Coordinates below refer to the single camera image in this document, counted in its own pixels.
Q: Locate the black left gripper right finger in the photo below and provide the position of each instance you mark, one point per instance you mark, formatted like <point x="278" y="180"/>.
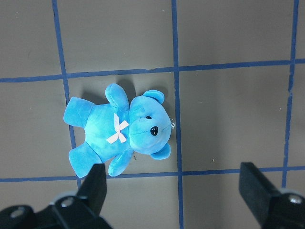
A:
<point x="255" y="188"/>

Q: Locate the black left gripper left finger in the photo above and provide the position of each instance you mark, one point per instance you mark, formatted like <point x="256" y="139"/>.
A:
<point x="93" y="190"/>

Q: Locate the blue teddy bear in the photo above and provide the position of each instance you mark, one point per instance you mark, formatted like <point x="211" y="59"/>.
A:
<point x="117" y="129"/>

